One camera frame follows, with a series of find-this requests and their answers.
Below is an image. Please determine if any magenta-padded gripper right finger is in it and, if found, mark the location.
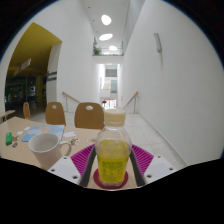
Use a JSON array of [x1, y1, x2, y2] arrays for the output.
[[129, 143, 176, 188]]

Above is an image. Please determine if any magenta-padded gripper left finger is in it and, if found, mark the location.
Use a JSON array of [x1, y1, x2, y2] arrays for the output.
[[48, 144, 98, 188]]

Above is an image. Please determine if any clear bottle with yellow drink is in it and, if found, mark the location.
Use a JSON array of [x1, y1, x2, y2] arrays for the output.
[[95, 108, 133, 187]]

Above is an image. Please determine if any white ceramic mug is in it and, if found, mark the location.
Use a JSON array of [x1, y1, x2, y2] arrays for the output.
[[27, 132, 73, 171]]

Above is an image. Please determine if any flat round red coaster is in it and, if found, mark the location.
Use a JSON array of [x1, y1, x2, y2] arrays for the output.
[[92, 167, 130, 190]]

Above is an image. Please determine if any small white paper piece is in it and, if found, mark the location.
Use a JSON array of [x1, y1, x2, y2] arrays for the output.
[[62, 130, 78, 139]]

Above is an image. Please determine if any light blue printed paper sheet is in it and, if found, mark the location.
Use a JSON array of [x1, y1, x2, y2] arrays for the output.
[[21, 124, 66, 143]]

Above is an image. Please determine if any group of wooden chairs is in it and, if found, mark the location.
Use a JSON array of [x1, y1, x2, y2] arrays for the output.
[[22, 101, 106, 131]]

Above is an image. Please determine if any wooden stair handrail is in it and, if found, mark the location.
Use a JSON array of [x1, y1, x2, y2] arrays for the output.
[[123, 91, 140, 115], [61, 91, 82, 113]]

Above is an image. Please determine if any white hanging sign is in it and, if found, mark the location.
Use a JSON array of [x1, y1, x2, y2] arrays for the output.
[[13, 57, 33, 77]]

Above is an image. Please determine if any green balcony plant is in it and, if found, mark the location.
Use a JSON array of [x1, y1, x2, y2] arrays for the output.
[[92, 45, 103, 57]]

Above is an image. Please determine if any group of round ceiling lights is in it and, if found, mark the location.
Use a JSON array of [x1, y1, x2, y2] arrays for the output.
[[98, 13, 120, 52]]

